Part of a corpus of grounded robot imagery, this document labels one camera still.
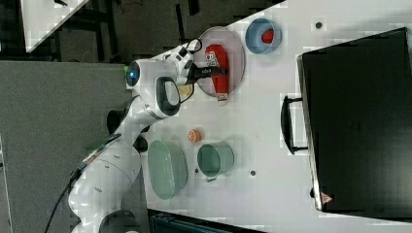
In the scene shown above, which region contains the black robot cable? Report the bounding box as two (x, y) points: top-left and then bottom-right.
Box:
(179, 37), (203, 105)

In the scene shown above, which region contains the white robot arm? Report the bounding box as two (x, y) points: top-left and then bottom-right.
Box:
(66, 44), (229, 233)

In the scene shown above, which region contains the blue bowl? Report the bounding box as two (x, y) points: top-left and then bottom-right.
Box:
(245, 18), (283, 54)

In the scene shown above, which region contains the green mug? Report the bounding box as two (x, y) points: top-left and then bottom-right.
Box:
(197, 141), (234, 183)

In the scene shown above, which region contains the red plush ketchup bottle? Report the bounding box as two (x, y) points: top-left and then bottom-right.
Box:
(205, 44), (229, 106)

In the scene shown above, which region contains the plush orange slice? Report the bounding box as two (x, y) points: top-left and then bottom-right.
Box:
(188, 129), (202, 143)

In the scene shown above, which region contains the plush peeled banana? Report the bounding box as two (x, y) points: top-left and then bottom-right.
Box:
(179, 85), (192, 98)

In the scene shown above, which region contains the red strawberry in bowl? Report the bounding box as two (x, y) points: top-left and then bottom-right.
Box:
(260, 29), (275, 44)

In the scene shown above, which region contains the lilac round plate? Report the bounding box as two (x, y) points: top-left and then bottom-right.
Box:
(194, 26), (245, 93)

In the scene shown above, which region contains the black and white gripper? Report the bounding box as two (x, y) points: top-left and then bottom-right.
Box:
(163, 46), (227, 85)

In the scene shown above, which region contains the green oval colander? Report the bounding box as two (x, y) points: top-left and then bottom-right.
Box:
(148, 140), (188, 200)

